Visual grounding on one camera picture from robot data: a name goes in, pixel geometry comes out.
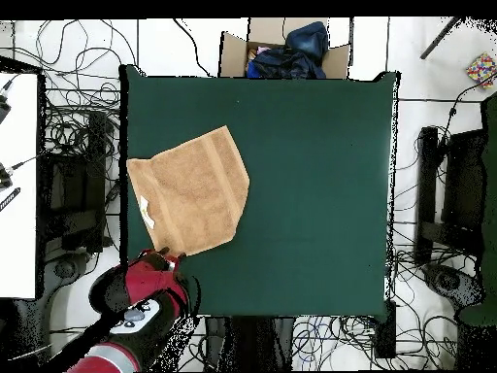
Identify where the orange terry towel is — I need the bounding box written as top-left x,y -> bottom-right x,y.
126,124 -> 250,257

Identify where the black flat strip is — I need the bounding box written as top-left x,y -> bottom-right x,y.
0,186 -> 21,213

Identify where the multicoloured speckled item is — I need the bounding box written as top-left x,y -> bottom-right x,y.
465,51 -> 497,91

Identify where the white desk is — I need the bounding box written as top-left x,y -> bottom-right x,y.
0,71 -> 40,300

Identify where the dark green table cloth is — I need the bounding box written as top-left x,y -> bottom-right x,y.
117,63 -> 401,317

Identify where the brown cardboard box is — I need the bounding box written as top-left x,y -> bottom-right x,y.
217,17 -> 352,80

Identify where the dark blue clothes pile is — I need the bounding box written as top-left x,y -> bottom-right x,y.
245,20 -> 331,80

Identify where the black box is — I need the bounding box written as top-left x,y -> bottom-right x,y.
374,298 -> 398,359

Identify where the green cloth covered table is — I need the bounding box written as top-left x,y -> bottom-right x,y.
459,92 -> 497,327

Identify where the black rod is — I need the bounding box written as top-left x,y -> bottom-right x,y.
418,17 -> 465,60

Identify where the black stand frame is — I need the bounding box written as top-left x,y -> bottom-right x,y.
413,125 -> 488,269
38,110 -> 117,269

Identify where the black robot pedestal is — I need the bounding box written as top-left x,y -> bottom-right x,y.
204,316 -> 296,370

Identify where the black cable tangle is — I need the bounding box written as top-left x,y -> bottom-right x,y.
290,314 -> 459,370
0,18 -> 139,156

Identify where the black device with cable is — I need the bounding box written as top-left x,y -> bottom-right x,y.
0,153 -> 44,191
0,73 -> 20,125

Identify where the single black cable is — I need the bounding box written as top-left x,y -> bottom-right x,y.
172,17 -> 213,78

